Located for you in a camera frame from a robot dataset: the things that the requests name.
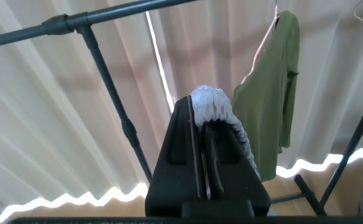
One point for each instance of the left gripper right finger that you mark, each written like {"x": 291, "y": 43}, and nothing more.
{"x": 240, "y": 183}

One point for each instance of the green long-sleeved shirt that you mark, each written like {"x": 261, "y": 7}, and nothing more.
{"x": 268, "y": 93}

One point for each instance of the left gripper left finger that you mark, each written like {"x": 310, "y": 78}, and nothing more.
{"x": 175, "y": 177}

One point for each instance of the pale blue garment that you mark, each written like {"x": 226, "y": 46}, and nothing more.
{"x": 211, "y": 102}

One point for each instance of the black clothes rack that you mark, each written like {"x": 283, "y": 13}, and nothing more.
{"x": 57, "y": 24}

